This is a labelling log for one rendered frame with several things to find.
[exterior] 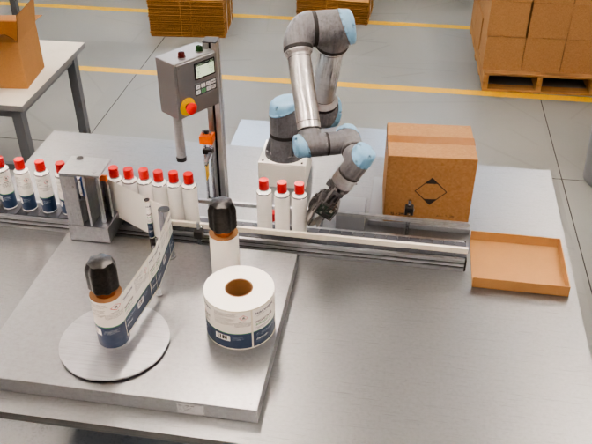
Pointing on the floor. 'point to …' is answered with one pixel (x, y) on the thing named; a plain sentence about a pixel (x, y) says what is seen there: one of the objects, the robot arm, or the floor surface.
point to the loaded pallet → (533, 43)
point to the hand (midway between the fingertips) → (310, 221)
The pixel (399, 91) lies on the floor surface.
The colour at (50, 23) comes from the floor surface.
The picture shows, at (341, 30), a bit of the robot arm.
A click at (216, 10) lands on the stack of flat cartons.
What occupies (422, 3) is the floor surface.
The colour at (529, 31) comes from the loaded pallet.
